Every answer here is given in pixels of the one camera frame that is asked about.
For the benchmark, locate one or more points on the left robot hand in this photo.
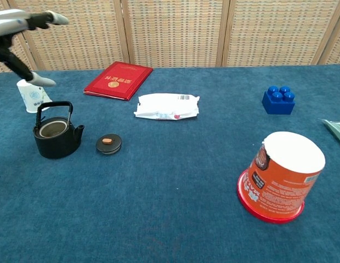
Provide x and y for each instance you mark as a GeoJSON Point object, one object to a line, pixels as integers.
{"type": "Point", "coordinates": [11, 24]}

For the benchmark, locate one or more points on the black teapot lid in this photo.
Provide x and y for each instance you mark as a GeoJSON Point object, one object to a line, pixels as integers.
{"type": "Point", "coordinates": [109, 143]}

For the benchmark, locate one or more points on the black kettle bottle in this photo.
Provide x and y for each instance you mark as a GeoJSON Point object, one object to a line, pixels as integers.
{"type": "Point", "coordinates": [56, 139]}

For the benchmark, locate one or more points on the white paper cup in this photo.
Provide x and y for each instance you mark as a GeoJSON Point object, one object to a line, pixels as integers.
{"type": "Point", "coordinates": [31, 98]}

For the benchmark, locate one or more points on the red certificate book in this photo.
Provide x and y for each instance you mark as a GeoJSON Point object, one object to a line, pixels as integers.
{"type": "Point", "coordinates": [118, 80]}

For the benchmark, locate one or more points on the woven folding screen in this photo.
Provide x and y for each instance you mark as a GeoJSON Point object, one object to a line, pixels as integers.
{"type": "Point", "coordinates": [175, 30]}

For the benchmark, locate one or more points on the white wet wipes packet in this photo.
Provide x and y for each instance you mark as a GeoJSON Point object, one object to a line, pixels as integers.
{"type": "Point", "coordinates": [167, 107]}

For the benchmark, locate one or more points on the blue table cloth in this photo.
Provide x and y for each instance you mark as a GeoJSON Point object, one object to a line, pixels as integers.
{"type": "Point", "coordinates": [170, 191]}

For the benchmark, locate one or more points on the blue building block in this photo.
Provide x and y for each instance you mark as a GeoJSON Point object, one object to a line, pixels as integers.
{"type": "Point", "coordinates": [278, 102]}

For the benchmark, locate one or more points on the red instant noodle cup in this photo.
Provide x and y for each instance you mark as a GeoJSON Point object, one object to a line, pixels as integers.
{"type": "Point", "coordinates": [282, 180]}

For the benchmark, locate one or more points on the green dustpan in plastic bag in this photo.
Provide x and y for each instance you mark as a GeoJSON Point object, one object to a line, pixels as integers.
{"type": "Point", "coordinates": [337, 131]}

